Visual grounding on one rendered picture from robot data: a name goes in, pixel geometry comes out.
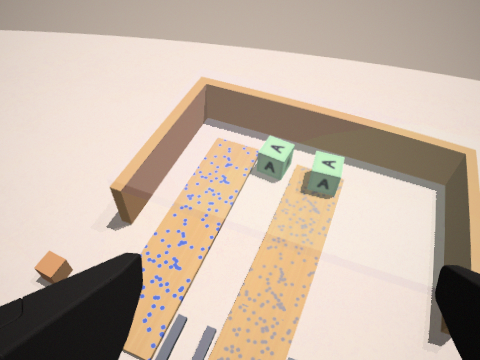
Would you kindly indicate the tan strip with blue speckles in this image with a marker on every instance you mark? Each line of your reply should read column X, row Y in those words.
column 171, row 260

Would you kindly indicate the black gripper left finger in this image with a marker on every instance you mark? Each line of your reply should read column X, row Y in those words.
column 87, row 316

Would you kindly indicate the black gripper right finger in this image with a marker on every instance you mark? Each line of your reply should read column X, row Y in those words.
column 458, row 296

